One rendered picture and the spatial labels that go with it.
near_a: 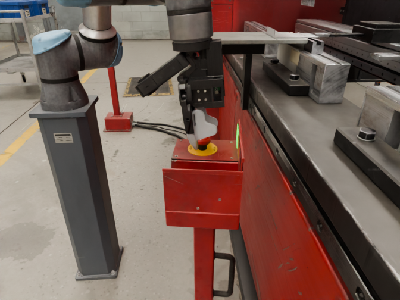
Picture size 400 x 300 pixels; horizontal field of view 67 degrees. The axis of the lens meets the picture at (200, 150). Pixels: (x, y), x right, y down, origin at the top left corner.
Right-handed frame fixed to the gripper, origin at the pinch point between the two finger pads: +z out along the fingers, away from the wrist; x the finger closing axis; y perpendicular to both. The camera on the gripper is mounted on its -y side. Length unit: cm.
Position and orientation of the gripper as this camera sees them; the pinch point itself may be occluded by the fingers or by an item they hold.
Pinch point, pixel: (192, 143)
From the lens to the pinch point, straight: 62.1
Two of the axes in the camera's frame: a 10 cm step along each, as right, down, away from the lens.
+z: 0.9, 8.9, 4.5
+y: 9.9, -0.5, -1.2
